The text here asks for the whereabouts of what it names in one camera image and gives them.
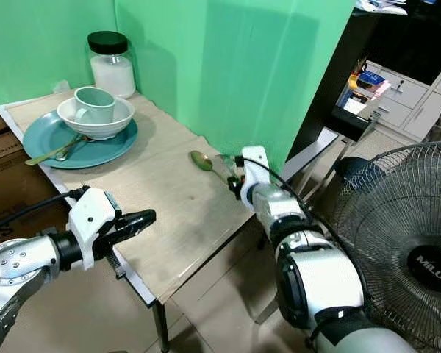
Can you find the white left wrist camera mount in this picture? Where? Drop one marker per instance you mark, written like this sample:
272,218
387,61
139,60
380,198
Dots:
92,217

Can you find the teal round plate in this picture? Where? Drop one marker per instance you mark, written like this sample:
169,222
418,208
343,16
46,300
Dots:
106,153

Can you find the white drawer cabinet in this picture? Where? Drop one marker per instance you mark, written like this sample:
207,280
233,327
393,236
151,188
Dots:
408,95

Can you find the glass jar with black lid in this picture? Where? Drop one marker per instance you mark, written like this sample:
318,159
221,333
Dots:
112,73

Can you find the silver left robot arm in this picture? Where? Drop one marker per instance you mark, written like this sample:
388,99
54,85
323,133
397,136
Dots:
22,268

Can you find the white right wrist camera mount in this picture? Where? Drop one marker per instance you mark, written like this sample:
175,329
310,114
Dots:
254,163

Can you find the olive gold spoon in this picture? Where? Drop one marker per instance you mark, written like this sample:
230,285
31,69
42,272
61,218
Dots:
201,159

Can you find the dark round stool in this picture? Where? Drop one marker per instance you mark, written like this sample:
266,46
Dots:
353,169

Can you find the olive gold fork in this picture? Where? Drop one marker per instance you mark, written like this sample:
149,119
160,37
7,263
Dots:
51,152

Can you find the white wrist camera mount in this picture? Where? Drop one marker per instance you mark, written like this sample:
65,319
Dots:
254,163
92,217

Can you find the small black box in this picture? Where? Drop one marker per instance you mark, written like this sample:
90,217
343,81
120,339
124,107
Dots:
349,123

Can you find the metal table leg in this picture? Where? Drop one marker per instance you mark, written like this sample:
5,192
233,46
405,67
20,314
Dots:
161,327

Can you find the green backdrop cloth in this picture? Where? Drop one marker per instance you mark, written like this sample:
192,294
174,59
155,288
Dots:
235,66

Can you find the black standing fan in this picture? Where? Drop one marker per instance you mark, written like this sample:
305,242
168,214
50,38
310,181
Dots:
404,220

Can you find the pale green mug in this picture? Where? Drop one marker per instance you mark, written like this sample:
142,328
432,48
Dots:
97,106

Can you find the blue box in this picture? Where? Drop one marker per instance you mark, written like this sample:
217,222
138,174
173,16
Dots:
371,78

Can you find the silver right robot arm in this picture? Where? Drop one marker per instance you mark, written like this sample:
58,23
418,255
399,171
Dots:
323,279

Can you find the black wooden desk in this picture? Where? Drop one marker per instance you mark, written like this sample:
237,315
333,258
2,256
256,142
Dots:
338,59

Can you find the white ceramic bowl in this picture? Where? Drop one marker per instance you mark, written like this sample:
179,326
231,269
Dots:
106,129

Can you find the brown cardboard box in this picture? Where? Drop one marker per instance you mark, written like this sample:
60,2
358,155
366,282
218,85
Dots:
15,176

